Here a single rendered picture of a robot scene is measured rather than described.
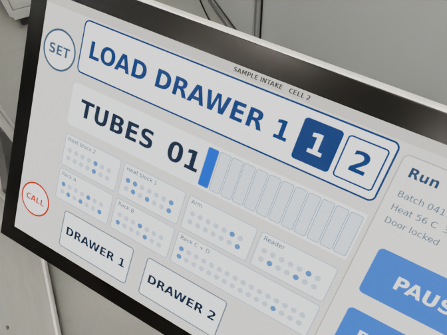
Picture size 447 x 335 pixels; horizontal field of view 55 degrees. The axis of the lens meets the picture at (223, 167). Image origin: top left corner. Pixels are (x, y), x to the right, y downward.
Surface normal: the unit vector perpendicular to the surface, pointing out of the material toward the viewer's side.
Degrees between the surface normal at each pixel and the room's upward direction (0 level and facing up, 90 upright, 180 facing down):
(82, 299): 0
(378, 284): 50
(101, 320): 0
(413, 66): 90
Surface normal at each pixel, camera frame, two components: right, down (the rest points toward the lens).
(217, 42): -0.40, 0.22
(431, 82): -0.90, 0.38
